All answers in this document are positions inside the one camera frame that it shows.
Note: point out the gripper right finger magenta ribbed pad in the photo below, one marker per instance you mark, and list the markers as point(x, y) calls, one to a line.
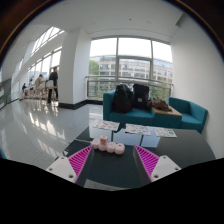
point(152, 167)

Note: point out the person standing in black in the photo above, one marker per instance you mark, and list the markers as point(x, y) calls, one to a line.
point(53, 84)

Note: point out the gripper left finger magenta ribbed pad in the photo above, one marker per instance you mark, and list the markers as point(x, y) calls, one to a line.
point(74, 168)

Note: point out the printed paper sheet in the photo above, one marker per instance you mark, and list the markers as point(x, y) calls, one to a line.
point(164, 132)
point(138, 129)
point(106, 125)

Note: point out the black backpack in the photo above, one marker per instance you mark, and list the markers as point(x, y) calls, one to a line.
point(140, 94)
point(122, 102)

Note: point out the long wooden counter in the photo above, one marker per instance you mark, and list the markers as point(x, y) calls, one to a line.
point(41, 93)

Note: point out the printed paper sheet right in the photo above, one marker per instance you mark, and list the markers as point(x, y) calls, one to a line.
point(164, 132)

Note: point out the brown bag on table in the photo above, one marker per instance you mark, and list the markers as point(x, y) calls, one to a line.
point(160, 104)

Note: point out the black backpack right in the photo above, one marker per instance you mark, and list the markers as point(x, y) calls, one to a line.
point(140, 94)

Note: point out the seated person in beige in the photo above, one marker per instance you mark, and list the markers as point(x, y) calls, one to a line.
point(39, 81)

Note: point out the printed paper sheet left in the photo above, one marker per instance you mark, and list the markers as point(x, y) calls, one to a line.
point(106, 125)

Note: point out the pink charger plug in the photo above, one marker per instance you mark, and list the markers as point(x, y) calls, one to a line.
point(103, 144)

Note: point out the teal sofa right section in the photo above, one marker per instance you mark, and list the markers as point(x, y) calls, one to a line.
point(184, 115)

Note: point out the black backpack left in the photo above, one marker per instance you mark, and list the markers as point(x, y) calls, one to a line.
point(122, 102)

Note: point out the printed paper sheet middle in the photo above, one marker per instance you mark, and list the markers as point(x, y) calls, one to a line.
point(138, 129)

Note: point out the metal window railing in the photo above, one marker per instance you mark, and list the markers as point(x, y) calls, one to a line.
point(98, 85)

